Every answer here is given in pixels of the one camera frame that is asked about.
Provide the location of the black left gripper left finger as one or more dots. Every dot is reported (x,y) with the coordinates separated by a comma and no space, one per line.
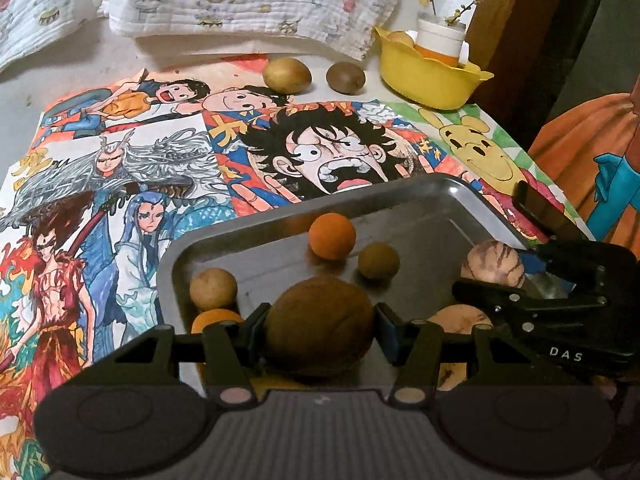
(228,351)

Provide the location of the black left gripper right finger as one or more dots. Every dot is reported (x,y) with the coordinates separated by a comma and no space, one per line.
(418,350)

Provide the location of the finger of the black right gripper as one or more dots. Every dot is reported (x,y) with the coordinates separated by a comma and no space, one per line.
(490,298)
(544,215)

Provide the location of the striped pepino melon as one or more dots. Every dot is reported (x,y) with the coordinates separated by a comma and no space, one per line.
(494,262)
(459,319)

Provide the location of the small orange tangerine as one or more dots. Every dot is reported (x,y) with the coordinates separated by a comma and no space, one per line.
(214,316)
(332,237)

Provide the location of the small brown round fruit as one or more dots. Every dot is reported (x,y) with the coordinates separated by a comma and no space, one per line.
(378,261)

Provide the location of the brown oval fruit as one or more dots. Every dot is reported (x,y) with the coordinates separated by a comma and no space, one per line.
(319,326)

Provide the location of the dark brown kiwi fruit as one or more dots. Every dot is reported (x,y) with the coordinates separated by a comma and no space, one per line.
(346,78)

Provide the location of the yellow-green potato-like fruit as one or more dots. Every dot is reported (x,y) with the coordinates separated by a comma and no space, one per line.
(287,75)

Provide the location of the large yellow round fruit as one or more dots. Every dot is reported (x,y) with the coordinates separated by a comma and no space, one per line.
(451,375)

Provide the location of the small tan round fruit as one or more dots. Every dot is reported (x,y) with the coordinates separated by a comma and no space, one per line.
(213,288)

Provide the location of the teal cloth ribbon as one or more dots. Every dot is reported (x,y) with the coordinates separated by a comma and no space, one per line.
(617,187)

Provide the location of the orange cloth garment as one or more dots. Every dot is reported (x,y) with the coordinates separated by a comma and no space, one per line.
(566,147)

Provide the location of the winnie pooh drawing sheet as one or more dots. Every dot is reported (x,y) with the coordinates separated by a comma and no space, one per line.
(476,148)

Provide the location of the metal baking tray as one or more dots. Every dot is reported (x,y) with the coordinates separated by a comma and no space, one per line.
(431,221)

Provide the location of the yellow plastic bowl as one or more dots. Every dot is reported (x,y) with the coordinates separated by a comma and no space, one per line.
(426,81)

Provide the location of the colourful anime poster mat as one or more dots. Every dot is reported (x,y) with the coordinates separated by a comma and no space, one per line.
(115,174)

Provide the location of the white orange plastic jar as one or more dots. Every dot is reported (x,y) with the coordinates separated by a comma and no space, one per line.
(445,42)

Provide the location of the fruit inside yellow bowl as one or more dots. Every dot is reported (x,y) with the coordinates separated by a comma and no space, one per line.
(401,38)

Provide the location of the dry plant twig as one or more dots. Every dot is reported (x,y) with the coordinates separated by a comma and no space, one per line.
(450,5)

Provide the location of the white printed muslin cloth left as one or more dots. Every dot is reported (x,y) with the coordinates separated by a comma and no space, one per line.
(28,26)

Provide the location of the brown wooden door frame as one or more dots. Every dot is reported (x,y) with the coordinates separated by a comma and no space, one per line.
(530,46)

